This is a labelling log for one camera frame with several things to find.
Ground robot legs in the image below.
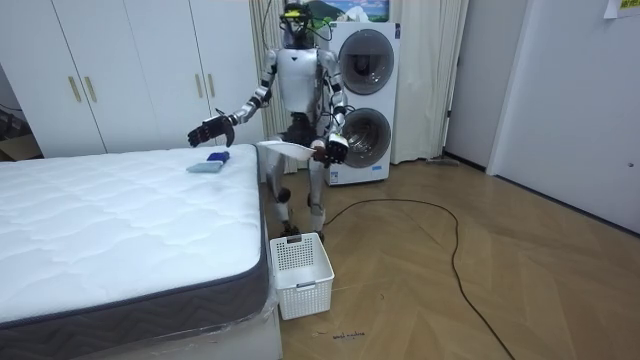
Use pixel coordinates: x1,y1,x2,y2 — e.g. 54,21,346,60
264,143,329,244

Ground grey bed with white mattress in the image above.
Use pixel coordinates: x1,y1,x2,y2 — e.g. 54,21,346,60
0,143,284,360

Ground white wardrobe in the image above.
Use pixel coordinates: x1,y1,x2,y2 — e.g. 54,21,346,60
0,0,266,160

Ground cream curtain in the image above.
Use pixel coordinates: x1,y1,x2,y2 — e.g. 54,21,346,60
248,0,301,175
388,0,470,166

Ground white washing machine tower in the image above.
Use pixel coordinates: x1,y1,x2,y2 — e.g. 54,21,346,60
319,20,402,187

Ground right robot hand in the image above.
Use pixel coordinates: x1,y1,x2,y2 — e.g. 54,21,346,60
187,114,237,149

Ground black floor cable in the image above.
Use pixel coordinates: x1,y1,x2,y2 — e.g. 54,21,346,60
323,198,517,360

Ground white door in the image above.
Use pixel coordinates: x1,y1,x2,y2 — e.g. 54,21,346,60
485,0,640,236

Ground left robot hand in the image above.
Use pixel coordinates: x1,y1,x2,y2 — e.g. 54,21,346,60
311,132,350,169

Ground landscape wall poster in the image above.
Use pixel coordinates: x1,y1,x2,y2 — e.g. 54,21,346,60
306,0,391,24

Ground light blue folded cloth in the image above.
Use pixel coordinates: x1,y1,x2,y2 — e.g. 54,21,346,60
185,160,225,175

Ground white plastic laundry basket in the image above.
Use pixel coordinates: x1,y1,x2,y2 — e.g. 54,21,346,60
269,232,336,322

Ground robot body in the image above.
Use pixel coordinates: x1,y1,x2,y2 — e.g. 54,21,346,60
274,2,334,147

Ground paper note with yellow label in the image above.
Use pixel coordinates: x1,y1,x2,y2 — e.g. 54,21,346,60
603,0,640,21

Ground white cloth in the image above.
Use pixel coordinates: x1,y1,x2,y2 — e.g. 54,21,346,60
256,139,317,163

